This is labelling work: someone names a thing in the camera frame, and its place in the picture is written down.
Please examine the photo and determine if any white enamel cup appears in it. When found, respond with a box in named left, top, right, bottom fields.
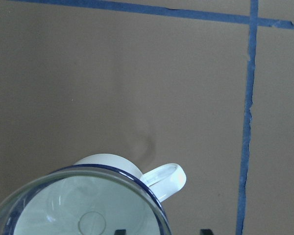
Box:
left=3, top=155, right=186, bottom=235

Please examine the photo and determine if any clear glass funnel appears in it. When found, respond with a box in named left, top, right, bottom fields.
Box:
left=0, top=164, right=171, bottom=235

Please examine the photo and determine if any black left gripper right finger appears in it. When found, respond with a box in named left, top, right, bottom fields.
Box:
left=200, top=229, right=213, bottom=235

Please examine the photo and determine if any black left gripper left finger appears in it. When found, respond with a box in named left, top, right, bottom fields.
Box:
left=114, top=229, right=125, bottom=235

